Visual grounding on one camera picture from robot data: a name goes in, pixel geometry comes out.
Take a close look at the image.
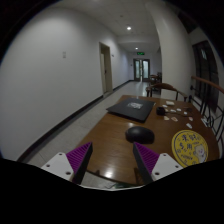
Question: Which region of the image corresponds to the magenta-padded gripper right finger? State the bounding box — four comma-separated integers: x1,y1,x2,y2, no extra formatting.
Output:
132,141,184,186

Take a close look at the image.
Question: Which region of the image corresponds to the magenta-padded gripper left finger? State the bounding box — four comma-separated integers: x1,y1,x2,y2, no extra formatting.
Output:
40,141,94,186

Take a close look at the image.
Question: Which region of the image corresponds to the black computer mouse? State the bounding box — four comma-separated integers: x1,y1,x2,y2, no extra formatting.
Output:
125,125,156,145

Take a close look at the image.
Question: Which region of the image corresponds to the round yellow printed mouse pad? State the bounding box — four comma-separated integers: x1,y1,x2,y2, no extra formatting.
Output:
171,129,209,168

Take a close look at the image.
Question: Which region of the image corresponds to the white paper slip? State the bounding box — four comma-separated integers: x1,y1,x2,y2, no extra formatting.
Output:
200,116,209,128

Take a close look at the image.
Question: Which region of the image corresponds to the closed black laptop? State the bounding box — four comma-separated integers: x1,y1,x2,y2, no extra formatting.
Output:
106,97,156,123

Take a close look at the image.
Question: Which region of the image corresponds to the wooden armchair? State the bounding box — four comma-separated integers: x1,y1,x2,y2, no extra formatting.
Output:
145,82,189,102

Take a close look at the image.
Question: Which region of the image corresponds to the black railing with wooden handrail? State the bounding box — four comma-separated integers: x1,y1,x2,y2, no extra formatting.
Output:
189,75,224,158

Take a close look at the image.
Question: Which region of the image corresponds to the glass double door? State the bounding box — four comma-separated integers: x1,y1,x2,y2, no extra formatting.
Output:
133,58,151,83

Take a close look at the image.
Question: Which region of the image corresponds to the pale side door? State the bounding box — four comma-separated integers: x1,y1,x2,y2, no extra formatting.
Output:
98,41,114,95

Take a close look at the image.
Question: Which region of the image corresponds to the dark framed window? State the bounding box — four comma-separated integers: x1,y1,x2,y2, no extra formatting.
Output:
192,40,221,111

